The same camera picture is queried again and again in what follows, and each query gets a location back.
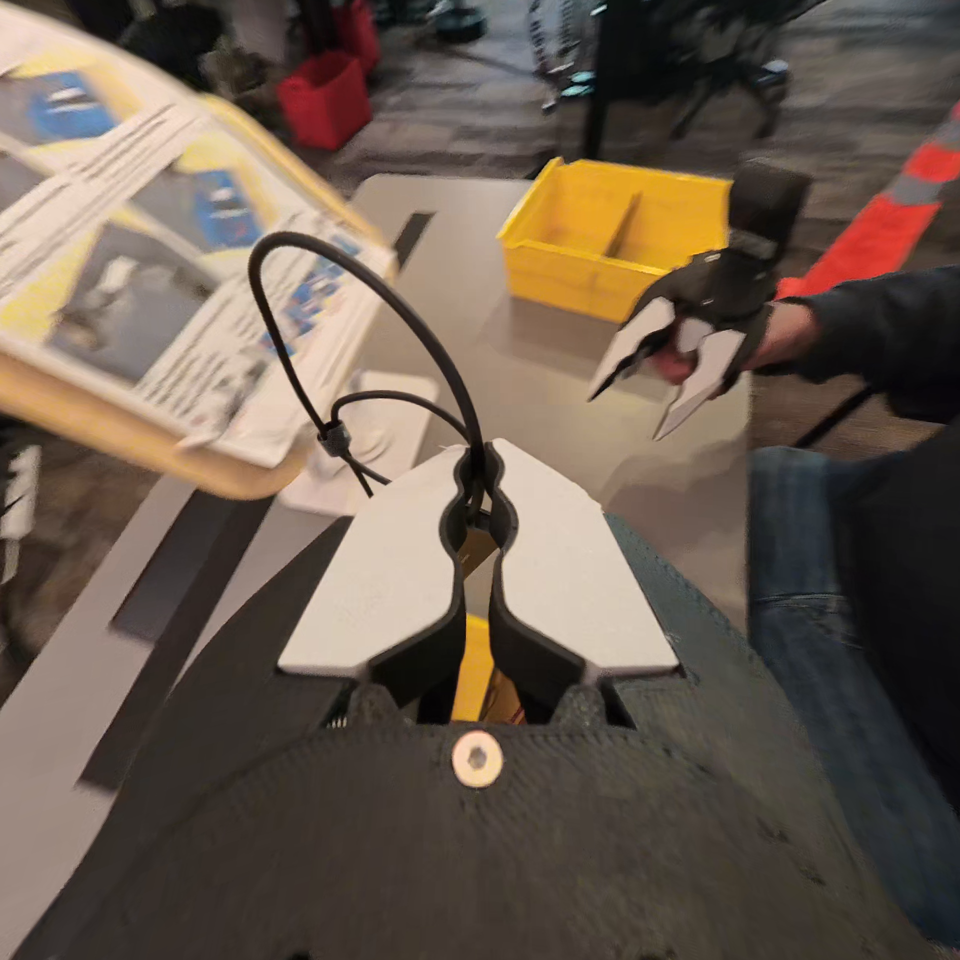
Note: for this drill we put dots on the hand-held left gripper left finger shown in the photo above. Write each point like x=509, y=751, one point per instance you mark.
x=375, y=585

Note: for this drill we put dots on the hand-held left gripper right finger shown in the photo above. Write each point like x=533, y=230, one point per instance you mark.
x=577, y=592

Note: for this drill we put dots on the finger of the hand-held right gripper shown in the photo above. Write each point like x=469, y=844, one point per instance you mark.
x=712, y=367
x=637, y=330

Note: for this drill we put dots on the yellow plastic bin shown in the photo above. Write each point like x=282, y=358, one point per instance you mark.
x=471, y=675
x=570, y=270

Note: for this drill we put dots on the person's right forearm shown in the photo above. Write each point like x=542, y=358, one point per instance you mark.
x=885, y=337

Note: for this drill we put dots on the person's right hand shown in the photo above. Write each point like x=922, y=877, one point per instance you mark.
x=791, y=334

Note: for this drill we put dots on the dark bin divider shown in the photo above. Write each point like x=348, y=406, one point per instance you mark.
x=622, y=225

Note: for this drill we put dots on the black metal bar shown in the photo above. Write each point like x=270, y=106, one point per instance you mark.
x=832, y=420

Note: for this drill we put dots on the orange traffic cone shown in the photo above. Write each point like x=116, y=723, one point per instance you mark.
x=885, y=225

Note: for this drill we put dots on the person's leg in jeans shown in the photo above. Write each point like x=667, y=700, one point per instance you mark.
x=810, y=562

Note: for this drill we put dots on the black office chair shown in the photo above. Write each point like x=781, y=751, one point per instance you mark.
x=712, y=37

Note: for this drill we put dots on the printed instruction sheet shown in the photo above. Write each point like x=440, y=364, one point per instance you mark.
x=225, y=322

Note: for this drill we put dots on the red floor bin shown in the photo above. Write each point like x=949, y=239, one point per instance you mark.
x=322, y=105
x=356, y=34

